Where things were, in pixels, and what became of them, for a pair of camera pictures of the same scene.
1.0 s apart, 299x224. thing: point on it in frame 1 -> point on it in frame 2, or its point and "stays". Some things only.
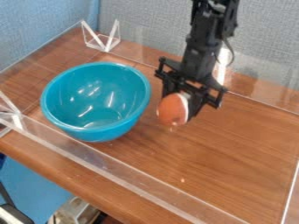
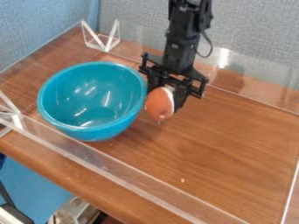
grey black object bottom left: x=11 y=214 stays
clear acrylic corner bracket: x=96 y=41 stays
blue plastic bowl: x=95 y=100 stays
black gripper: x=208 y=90 -> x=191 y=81
